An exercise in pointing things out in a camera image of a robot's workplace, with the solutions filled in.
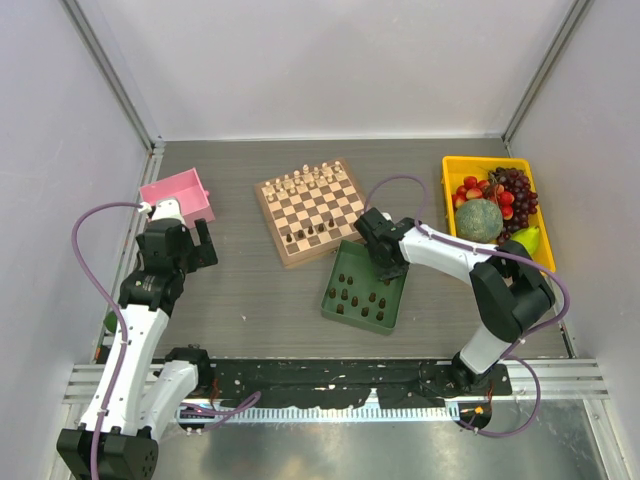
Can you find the yellow fruit bin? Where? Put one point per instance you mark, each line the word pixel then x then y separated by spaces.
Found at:
pixel 456 168

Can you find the light chess pieces row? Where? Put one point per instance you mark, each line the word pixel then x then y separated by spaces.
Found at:
pixel 327 181

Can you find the aluminium frame rail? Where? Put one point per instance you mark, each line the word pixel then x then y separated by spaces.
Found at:
pixel 533 382

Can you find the purple grape bunch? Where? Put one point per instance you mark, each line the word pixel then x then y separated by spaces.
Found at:
pixel 526 199

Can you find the wooden chessboard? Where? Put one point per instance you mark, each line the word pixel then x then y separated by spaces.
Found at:
pixel 283 217

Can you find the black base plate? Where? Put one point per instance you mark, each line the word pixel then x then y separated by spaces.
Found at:
pixel 339 384

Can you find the green pear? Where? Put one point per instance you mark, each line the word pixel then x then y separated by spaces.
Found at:
pixel 529 238

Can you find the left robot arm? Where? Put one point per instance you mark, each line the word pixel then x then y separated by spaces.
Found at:
pixel 118 435

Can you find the red cherries cluster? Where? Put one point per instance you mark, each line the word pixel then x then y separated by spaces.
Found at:
pixel 495 189

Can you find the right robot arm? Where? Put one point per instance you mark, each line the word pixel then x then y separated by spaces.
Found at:
pixel 510 292

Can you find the pink plastic box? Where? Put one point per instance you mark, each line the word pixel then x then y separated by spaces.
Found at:
pixel 187 188

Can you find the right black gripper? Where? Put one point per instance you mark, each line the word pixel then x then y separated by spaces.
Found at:
pixel 386 273

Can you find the green melon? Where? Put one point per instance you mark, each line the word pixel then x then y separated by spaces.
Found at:
pixel 478 220

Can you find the green plastic tray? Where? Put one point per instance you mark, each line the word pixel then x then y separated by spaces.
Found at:
pixel 380 317

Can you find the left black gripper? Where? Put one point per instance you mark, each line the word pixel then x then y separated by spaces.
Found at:
pixel 201 255

